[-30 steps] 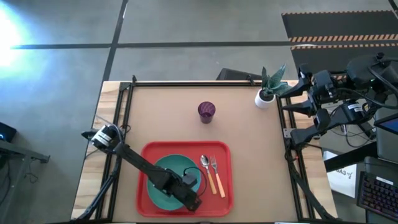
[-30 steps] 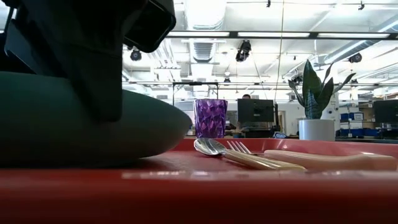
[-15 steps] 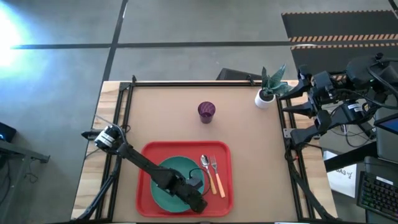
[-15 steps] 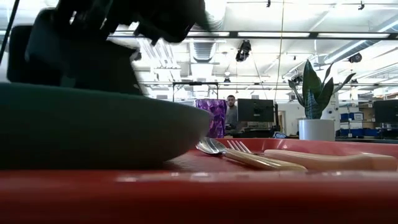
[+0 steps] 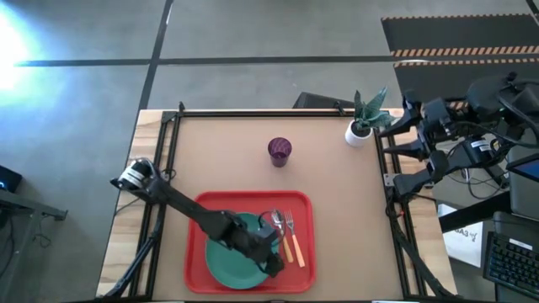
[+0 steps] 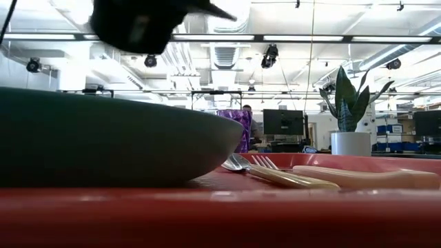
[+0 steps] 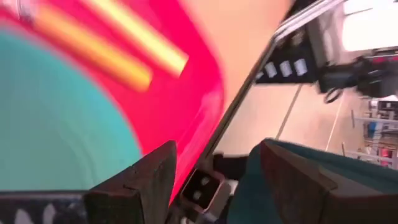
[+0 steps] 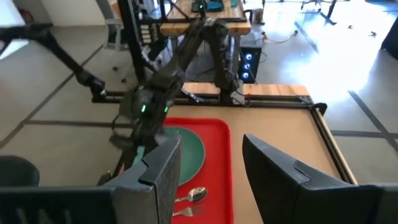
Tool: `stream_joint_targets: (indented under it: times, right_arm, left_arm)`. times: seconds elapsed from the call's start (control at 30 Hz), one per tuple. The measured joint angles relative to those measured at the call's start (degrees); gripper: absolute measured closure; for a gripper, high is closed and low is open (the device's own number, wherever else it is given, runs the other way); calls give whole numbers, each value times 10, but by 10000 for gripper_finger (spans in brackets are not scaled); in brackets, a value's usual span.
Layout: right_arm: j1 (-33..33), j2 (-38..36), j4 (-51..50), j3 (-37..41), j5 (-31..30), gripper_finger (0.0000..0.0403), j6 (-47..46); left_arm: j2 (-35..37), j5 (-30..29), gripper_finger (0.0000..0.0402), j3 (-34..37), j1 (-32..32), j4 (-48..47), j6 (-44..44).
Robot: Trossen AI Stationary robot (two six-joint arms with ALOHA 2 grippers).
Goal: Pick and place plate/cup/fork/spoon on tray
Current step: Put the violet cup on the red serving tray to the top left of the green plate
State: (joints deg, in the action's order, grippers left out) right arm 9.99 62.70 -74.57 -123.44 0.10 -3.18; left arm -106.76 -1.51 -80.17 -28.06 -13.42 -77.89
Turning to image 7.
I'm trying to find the metal storage shelf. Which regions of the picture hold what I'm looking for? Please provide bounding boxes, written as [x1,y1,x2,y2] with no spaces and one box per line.
[341,96,398,169]

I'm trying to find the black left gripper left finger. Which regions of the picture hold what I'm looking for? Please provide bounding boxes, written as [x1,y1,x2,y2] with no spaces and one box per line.
[83,140,177,224]

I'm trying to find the yellow plastic utensil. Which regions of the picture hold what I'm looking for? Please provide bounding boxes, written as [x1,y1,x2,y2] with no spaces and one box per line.
[83,0,190,77]

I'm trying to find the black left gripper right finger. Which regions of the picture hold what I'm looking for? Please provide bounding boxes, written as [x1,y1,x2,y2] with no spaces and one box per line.
[226,138,398,224]

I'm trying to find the red plastic tray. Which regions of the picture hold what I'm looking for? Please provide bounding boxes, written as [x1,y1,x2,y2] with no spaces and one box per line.
[0,0,225,206]

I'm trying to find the black power strip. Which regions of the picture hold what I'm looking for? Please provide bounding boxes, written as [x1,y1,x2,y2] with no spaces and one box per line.
[254,29,318,85]

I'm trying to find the aluminium table edge frame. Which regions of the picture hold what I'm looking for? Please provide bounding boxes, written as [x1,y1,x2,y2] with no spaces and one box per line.
[178,0,346,214]

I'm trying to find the orange plastic utensil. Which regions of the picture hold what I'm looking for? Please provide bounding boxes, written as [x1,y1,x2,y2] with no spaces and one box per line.
[32,4,153,93]

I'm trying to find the green round plate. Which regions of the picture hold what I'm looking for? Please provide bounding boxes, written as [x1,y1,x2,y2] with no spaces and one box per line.
[0,29,144,191]

